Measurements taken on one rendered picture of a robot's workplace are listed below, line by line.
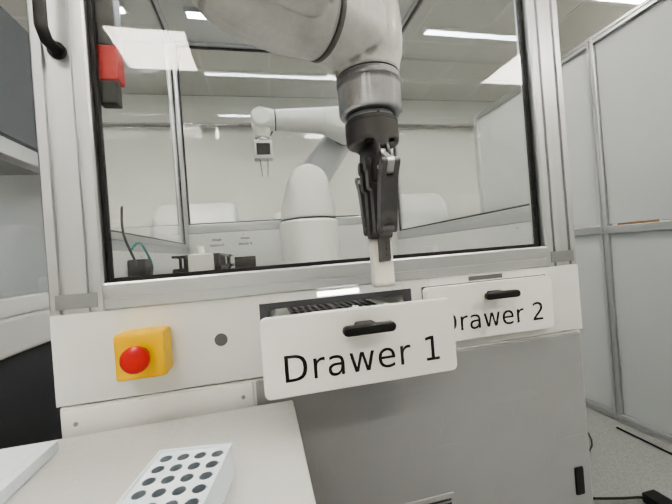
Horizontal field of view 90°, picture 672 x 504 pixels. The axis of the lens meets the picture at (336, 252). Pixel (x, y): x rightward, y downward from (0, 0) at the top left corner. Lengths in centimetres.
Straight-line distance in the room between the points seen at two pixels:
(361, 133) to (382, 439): 56
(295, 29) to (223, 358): 51
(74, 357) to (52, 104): 41
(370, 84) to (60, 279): 56
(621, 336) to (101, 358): 226
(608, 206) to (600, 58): 77
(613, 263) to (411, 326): 186
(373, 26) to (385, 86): 7
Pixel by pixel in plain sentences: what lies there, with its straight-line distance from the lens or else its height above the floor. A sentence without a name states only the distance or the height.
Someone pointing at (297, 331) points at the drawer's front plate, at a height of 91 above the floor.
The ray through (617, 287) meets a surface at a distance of 231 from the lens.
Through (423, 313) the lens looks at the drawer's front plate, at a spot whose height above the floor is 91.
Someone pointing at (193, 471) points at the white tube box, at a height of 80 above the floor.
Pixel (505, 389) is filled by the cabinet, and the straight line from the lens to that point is 84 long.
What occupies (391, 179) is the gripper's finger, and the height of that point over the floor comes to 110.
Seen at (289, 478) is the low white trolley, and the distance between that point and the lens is 46.
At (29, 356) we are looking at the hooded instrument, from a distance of 137.
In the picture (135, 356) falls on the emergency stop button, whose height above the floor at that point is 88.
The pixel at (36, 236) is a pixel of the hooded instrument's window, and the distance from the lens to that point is 142.
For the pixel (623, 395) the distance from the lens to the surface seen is 246.
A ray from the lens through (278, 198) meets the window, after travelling 65.
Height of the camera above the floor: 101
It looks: level
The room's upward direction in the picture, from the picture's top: 4 degrees counter-clockwise
